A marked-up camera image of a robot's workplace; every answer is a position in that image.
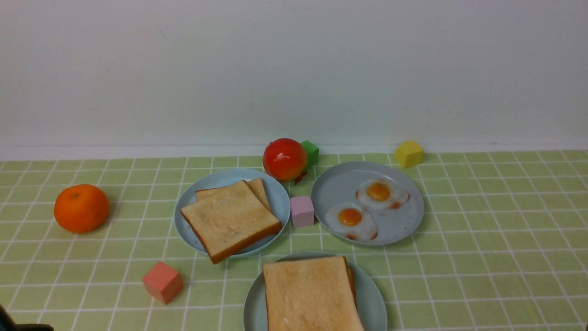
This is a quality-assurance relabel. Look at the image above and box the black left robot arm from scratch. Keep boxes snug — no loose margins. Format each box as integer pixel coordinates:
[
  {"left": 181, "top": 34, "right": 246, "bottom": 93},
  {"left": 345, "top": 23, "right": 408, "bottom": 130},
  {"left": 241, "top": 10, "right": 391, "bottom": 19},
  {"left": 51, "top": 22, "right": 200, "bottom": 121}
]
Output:
[{"left": 0, "top": 306, "right": 55, "bottom": 331}]

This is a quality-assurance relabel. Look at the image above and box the red tomato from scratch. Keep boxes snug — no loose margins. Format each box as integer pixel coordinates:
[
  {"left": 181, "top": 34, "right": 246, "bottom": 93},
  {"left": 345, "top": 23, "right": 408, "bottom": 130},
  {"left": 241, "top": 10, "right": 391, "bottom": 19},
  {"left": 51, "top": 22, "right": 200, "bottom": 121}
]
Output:
[{"left": 262, "top": 138, "right": 307, "bottom": 184}]

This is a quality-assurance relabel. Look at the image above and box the green cube block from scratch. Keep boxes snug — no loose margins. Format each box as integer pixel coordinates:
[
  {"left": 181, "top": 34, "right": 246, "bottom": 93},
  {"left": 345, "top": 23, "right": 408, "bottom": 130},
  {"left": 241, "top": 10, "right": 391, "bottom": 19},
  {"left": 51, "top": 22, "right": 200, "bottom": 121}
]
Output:
[{"left": 301, "top": 140, "right": 320, "bottom": 168}]

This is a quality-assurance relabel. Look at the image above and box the blue bread plate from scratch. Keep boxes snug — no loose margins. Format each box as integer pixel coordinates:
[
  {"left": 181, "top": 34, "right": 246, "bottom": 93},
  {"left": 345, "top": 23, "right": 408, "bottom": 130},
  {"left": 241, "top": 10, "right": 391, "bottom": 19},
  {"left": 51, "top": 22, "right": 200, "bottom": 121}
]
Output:
[{"left": 174, "top": 168, "right": 291, "bottom": 258}]

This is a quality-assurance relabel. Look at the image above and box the pink cube block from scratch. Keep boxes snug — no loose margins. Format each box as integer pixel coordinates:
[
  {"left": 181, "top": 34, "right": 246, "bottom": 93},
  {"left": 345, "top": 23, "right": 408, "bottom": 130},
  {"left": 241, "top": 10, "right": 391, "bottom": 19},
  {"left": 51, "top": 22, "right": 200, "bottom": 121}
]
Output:
[{"left": 290, "top": 195, "right": 315, "bottom": 228}]

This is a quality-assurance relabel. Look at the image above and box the grey-blue egg plate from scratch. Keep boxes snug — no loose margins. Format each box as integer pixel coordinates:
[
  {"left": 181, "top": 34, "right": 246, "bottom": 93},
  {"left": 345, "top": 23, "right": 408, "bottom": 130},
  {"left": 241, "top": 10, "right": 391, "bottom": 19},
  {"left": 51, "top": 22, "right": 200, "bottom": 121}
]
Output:
[{"left": 311, "top": 161, "right": 424, "bottom": 246}]

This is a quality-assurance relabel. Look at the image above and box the front fried egg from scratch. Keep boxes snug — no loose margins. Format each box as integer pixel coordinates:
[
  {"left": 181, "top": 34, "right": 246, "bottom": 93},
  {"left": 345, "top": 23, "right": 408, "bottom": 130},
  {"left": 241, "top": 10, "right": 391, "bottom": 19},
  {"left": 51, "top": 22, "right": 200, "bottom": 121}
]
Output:
[{"left": 324, "top": 202, "right": 379, "bottom": 241}]

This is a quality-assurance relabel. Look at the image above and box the fried egg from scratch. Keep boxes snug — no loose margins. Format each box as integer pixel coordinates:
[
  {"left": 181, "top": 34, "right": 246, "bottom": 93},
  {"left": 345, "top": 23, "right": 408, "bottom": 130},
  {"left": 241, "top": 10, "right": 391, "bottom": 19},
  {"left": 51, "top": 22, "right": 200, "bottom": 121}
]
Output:
[
  {"left": 356, "top": 179, "right": 410, "bottom": 210},
  {"left": 324, "top": 202, "right": 379, "bottom": 241}
]

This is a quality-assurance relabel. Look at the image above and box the rear fried egg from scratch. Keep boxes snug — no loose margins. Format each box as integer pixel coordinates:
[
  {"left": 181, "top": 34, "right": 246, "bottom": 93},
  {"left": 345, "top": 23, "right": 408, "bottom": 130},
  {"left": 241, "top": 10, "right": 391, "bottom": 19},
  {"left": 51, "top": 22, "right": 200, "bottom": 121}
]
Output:
[{"left": 356, "top": 179, "right": 410, "bottom": 210}]

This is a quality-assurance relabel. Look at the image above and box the yellow cube block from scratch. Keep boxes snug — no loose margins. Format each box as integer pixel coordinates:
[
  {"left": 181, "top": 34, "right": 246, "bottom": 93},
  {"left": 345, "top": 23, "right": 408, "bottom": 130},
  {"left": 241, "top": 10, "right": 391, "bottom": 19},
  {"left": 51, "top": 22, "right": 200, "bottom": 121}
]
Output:
[{"left": 395, "top": 140, "right": 424, "bottom": 168}]

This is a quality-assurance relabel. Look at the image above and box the light blue front plate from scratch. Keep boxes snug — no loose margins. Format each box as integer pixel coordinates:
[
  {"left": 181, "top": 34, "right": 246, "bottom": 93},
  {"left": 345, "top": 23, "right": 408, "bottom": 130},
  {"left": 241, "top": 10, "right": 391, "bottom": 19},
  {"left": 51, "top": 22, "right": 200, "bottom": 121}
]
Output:
[{"left": 243, "top": 251, "right": 388, "bottom": 331}]

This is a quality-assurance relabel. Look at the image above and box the salmon red cube block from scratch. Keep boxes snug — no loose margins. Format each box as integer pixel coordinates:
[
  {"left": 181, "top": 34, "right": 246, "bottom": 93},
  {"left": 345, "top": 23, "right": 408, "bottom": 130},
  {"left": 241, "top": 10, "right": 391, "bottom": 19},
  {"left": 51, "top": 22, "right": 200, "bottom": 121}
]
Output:
[{"left": 141, "top": 261, "right": 184, "bottom": 305}]

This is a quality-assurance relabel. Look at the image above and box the orange mandarin fruit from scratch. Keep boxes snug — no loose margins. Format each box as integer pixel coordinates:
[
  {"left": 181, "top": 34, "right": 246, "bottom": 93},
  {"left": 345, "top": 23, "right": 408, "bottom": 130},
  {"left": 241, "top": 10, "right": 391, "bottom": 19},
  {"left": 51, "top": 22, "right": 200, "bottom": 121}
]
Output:
[{"left": 53, "top": 184, "right": 110, "bottom": 234}]

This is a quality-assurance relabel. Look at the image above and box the green checkered tablecloth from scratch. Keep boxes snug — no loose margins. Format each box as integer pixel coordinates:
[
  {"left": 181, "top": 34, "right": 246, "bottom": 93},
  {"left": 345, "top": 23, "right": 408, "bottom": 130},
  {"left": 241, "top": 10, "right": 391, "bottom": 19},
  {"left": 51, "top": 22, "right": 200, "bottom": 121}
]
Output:
[{"left": 0, "top": 150, "right": 588, "bottom": 331}]

